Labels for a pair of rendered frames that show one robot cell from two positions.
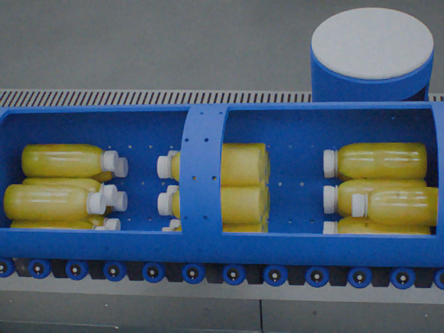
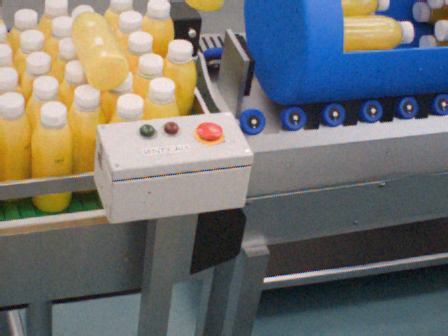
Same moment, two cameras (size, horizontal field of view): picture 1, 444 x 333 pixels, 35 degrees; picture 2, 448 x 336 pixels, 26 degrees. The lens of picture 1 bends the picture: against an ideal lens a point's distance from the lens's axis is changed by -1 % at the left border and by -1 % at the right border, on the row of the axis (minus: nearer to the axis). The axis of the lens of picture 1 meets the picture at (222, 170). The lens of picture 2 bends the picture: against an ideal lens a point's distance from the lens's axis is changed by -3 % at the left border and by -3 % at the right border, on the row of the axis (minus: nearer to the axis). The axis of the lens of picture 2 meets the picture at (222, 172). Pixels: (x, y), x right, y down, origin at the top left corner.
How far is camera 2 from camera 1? 1.35 m
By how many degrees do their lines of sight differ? 28
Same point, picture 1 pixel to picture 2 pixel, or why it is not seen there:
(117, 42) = not seen: outside the picture
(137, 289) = (422, 128)
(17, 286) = (303, 141)
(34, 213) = (358, 42)
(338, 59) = not seen: outside the picture
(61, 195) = (382, 22)
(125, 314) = (404, 161)
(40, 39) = not seen: outside the picture
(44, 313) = (321, 175)
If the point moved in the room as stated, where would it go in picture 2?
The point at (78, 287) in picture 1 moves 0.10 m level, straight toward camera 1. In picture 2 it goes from (367, 134) to (413, 160)
